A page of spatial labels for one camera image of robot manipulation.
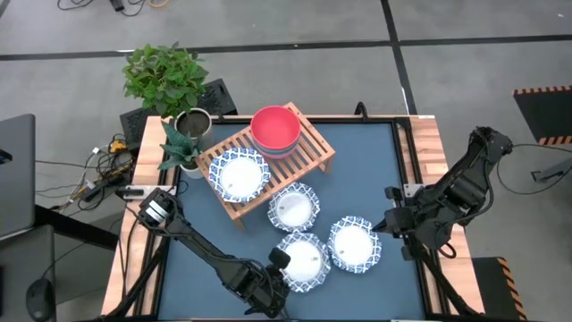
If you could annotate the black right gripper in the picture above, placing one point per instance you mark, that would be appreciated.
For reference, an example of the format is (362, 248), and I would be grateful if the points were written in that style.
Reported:
(402, 222)

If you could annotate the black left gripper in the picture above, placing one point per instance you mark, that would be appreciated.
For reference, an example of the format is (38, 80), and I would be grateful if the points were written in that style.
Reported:
(272, 293)

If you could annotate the blue white bowl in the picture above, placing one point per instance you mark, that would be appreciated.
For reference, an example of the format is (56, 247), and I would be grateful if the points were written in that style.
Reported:
(354, 245)
(241, 176)

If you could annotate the blue patterned paper plate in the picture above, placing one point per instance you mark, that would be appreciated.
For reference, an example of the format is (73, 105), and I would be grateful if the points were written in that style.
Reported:
(308, 264)
(293, 208)

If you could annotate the pink bowl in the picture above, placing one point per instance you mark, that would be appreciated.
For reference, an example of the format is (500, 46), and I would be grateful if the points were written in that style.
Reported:
(277, 157)

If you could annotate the red bowl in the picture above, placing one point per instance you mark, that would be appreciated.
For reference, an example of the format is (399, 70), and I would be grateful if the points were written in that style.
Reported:
(275, 127)

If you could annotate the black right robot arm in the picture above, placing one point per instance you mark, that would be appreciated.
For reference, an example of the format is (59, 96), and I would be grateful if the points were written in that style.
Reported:
(465, 188)

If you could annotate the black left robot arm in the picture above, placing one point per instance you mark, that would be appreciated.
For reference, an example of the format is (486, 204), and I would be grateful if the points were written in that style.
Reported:
(201, 246)

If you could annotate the slatted wooden shelf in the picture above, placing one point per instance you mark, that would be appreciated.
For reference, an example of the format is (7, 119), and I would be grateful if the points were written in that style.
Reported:
(308, 156)

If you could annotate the black hazard-striped floor mat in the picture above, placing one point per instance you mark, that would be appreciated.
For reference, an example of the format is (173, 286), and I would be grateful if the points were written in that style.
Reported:
(491, 286)
(543, 116)

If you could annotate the snake plant in white pot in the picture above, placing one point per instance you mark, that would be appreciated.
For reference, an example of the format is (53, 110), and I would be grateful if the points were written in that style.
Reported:
(181, 152)

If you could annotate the small black device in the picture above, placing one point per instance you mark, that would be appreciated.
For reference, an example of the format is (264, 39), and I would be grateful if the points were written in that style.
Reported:
(129, 192)

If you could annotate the grey metal stand foot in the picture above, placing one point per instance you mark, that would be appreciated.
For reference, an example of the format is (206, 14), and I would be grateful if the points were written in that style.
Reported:
(554, 171)

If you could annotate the black power strip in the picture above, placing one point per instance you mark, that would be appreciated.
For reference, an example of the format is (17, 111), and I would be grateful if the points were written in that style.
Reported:
(105, 185)

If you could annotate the black computer mouse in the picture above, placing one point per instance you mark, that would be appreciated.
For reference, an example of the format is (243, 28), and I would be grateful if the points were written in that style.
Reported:
(40, 299)

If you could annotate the leafy green potted plant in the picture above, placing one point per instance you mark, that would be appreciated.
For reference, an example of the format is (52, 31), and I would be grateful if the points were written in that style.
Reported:
(163, 80)

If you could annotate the grey flat panel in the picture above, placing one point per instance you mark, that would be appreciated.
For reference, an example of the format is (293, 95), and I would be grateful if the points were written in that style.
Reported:
(18, 179)

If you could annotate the black power adapter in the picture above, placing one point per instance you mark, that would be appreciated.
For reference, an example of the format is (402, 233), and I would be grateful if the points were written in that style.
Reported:
(117, 4)

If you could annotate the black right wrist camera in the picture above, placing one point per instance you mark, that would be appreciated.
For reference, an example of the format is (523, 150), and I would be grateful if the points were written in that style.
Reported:
(394, 193)

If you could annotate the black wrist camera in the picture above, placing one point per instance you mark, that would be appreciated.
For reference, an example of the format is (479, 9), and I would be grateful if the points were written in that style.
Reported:
(394, 193)
(280, 258)

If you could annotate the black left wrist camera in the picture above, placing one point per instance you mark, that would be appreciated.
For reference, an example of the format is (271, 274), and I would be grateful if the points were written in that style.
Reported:
(280, 258)

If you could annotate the black rig frame strut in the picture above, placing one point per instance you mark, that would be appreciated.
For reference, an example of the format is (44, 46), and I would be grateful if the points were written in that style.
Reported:
(440, 282)
(147, 277)

